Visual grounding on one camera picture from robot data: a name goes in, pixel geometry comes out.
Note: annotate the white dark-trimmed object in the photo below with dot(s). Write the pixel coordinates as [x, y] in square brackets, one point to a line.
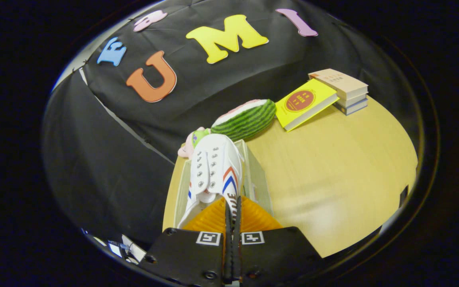
[136, 249]

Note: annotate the blue printed item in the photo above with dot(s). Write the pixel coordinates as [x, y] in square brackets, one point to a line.
[118, 248]

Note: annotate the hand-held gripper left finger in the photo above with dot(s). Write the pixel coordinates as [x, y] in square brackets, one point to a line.
[185, 255]

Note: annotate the small dark object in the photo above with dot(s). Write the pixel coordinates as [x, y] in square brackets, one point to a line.
[403, 196]

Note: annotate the tan book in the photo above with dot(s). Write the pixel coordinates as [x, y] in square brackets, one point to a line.
[341, 83]

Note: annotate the white striped canvas shoe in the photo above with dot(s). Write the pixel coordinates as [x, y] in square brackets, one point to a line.
[213, 167]

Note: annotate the watermelon slice plush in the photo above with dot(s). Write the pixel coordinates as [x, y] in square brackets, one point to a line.
[245, 121]

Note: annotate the blue-edged book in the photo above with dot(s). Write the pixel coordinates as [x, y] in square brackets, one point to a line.
[355, 109]

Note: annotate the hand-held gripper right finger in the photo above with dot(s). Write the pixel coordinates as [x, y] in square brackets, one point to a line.
[277, 255]

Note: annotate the cream book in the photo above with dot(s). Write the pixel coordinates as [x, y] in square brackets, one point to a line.
[355, 101]

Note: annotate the pink and green plush toy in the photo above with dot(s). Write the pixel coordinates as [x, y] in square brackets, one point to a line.
[197, 137]

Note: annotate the yellow book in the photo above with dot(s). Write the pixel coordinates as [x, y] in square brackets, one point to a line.
[305, 103]

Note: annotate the pale green storage box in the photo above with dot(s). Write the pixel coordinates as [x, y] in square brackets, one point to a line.
[261, 187]

